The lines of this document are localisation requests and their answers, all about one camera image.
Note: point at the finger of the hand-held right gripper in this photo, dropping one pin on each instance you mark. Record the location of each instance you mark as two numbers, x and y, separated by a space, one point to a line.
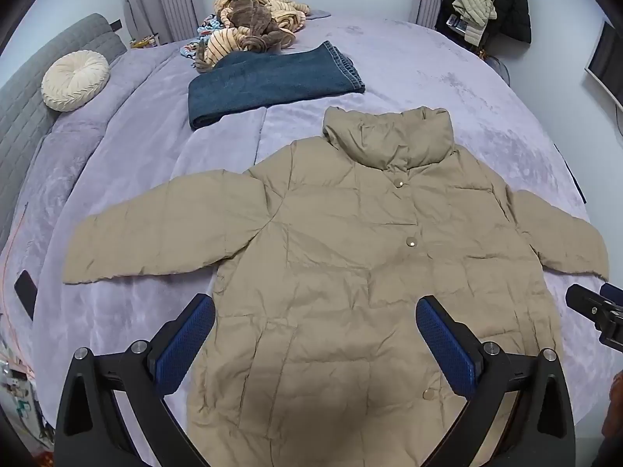
613 290
591 307

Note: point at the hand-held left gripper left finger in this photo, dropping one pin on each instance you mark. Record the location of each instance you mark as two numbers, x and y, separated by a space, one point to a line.
187 340

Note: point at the person's right forearm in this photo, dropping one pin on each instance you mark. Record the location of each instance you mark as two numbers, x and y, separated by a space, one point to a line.
615 408

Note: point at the black wall switch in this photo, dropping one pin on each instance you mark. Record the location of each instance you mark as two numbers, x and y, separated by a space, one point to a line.
116 25

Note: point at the grey quilted headboard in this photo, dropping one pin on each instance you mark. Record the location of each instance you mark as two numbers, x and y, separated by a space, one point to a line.
29 107

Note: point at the round cream pleated pillow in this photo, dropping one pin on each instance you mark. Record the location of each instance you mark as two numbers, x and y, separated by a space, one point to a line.
75 81

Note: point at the hanging beige puffer vest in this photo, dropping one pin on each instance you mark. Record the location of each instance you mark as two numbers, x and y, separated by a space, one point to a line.
474 12

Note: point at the lilac plush bed blanket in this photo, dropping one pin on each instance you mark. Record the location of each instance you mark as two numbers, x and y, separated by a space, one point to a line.
438 82

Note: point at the black flat monitor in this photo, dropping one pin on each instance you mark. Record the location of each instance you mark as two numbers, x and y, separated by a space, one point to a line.
606 63

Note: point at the beige puffer jacket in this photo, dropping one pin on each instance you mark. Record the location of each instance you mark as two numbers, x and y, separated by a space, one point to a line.
340 253

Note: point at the hanging black coat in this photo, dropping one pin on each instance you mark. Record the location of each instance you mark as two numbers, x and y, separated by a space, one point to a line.
516 5

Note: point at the brown plush garment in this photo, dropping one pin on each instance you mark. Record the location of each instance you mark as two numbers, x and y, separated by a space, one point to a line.
253 19

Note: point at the folded blue jeans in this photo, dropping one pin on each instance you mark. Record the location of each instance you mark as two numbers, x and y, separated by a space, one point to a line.
267 82

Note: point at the small lilac pillow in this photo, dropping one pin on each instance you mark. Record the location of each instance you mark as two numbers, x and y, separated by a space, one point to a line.
317 12

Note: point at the pile of striped clothes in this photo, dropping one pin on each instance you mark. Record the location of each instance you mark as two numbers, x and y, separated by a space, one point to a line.
287 14

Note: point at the colourful printed cloth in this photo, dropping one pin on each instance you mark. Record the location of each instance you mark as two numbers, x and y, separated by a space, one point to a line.
192 48

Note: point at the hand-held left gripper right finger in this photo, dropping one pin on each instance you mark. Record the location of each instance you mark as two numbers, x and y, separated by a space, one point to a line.
445 345

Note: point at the black phone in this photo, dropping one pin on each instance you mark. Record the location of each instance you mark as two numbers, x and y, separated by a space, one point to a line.
25 294

